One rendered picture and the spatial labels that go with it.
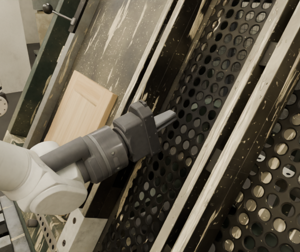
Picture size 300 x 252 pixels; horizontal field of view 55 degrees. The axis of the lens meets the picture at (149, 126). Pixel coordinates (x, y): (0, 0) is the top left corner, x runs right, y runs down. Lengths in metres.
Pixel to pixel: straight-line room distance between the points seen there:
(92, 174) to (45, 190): 0.09
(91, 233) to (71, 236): 0.05
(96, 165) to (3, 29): 4.46
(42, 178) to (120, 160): 0.14
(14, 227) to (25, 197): 0.75
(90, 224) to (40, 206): 0.30
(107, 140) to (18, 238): 0.71
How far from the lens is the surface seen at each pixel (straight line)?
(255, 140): 0.48
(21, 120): 1.46
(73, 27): 1.18
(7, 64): 4.97
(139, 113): 0.53
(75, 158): 0.48
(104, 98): 0.87
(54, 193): 0.45
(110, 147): 0.50
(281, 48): 0.48
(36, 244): 1.00
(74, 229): 0.76
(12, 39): 4.92
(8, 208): 1.29
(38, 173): 0.44
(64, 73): 1.19
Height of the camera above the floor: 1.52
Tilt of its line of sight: 26 degrees down
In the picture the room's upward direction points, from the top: straight up
